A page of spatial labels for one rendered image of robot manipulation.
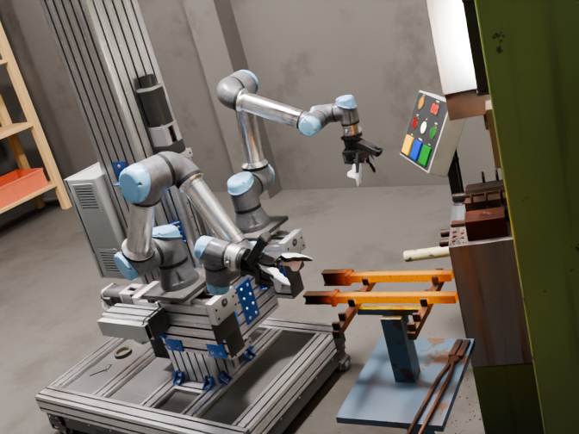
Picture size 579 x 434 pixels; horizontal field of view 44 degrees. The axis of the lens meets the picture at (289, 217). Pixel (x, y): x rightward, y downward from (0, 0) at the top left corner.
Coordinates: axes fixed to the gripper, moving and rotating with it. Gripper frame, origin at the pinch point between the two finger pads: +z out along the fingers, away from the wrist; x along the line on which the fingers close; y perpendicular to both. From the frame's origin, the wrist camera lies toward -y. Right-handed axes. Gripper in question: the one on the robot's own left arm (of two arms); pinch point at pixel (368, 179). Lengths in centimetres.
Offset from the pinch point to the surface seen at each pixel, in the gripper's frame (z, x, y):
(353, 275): -1, 80, -36
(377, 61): -4, -221, 105
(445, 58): -54, 43, -60
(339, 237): 93, -133, 114
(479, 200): -6, 36, -60
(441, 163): -4.7, -2.3, -32.0
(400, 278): 0, 78, -50
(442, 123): -19.3, -5.9, -33.7
